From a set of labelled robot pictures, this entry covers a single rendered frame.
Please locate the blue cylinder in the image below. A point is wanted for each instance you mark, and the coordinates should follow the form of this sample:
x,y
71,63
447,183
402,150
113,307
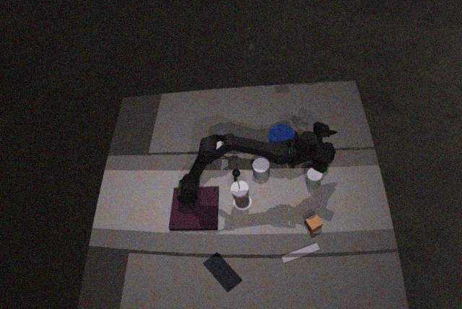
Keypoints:
x,y
281,132

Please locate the brown cube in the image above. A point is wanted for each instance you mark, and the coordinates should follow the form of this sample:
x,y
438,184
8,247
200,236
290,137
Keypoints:
x,y
313,223

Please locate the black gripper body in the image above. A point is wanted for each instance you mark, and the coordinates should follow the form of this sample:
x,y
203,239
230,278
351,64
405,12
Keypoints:
x,y
320,130

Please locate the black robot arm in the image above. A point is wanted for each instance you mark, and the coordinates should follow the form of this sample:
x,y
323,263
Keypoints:
x,y
276,152

